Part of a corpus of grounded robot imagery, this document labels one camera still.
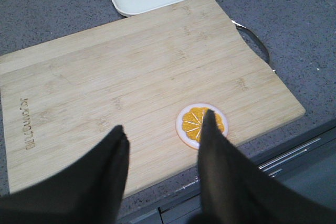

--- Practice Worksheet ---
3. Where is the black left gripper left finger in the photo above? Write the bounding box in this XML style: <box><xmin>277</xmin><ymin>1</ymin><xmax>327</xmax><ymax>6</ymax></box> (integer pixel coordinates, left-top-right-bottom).
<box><xmin>1</xmin><ymin>125</ymin><xmax>130</xmax><ymax>223</ymax></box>

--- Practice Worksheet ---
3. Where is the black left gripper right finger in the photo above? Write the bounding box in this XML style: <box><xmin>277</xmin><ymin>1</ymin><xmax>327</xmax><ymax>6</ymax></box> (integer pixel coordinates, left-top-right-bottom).
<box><xmin>196</xmin><ymin>110</ymin><xmax>335</xmax><ymax>223</ymax></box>

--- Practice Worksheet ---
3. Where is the orange slice toy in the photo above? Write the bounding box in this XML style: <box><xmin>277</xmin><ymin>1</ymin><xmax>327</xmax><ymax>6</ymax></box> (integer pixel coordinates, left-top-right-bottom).
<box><xmin>176</xmin><ymin>103</ymin><xmax>228</xmax><ymax>150</ymax></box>

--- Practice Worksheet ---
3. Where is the bamboo cutting board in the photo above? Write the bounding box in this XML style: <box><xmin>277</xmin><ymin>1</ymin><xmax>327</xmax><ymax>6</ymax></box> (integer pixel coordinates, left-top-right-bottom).
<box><xmin>1</xmin><ymin>0</ymin><xmax>305</xmax><ymax>196</ymax></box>

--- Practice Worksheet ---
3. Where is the metal cutting board handle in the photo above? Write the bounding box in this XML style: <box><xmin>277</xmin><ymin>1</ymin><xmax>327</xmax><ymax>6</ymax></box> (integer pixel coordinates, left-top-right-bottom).
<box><xmin>231</xmin><ymin>20</ymin><xmax>276</xmax><ymax>73</ymax></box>

